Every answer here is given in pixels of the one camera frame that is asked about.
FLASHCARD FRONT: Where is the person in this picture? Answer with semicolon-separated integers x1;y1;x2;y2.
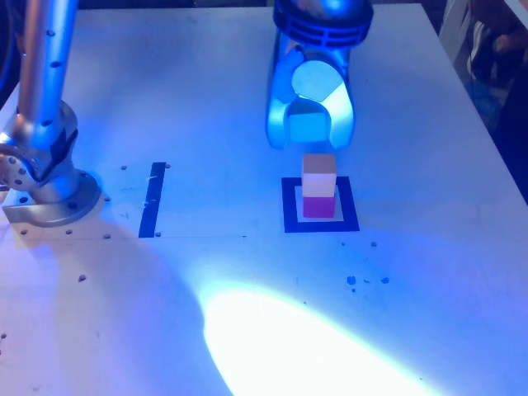
469;0;528;83

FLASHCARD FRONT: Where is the black tape strip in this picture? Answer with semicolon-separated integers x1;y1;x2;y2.
139;162;166;239

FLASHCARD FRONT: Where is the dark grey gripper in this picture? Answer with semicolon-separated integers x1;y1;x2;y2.
266;39;355;151

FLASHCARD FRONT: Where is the red cube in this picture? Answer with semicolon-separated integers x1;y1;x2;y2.
303;194;335;219

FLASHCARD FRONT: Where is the blue bundle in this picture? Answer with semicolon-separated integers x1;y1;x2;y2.
465;78;502;125

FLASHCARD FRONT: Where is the yellow cube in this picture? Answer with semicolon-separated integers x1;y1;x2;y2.
301;153;336;198

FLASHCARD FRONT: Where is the white panel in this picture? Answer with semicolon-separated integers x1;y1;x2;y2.
439;0;475;63

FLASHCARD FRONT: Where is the black bulky object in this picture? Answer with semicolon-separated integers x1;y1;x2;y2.
493;78;528;203

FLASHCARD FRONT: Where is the black tape square outline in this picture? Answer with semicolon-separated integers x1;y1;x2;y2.
280;176;361;234

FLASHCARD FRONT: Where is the green cube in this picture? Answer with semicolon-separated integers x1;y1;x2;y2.
287;110;331;145

